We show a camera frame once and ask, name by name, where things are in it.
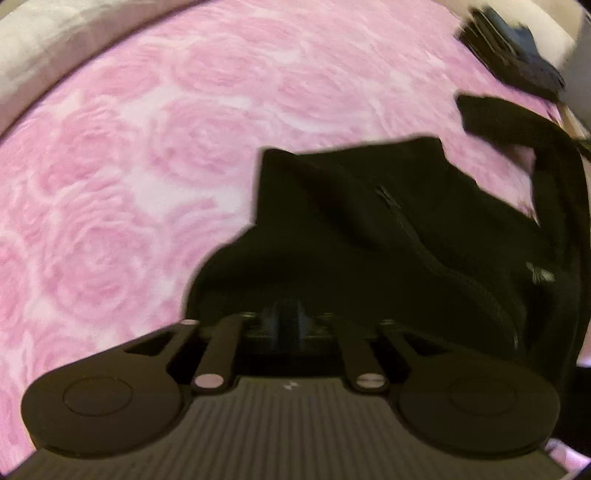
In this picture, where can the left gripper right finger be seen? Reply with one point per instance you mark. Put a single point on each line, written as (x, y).
(383, 358)

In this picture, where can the pink rose bedsheet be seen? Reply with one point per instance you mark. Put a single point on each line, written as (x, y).
(119, 184)

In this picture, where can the black zip jacket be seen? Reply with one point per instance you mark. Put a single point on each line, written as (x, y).
(396, 231)

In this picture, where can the white striped duvet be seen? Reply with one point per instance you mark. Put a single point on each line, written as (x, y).
(44, 41)

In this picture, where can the folded dark clothes stack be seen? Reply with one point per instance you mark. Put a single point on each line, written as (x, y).
(510, 54)

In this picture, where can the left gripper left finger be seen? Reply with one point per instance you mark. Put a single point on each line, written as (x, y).
(194, 356)

